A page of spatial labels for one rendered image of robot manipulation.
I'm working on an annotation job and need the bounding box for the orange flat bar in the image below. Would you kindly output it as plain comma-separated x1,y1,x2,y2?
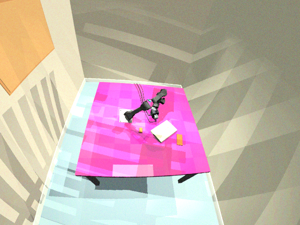
177,134,183,145

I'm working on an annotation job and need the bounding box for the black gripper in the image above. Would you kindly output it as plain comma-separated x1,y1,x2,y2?
153,98,161,109

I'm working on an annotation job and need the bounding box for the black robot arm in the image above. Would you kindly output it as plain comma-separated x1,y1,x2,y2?
124,89,168,120

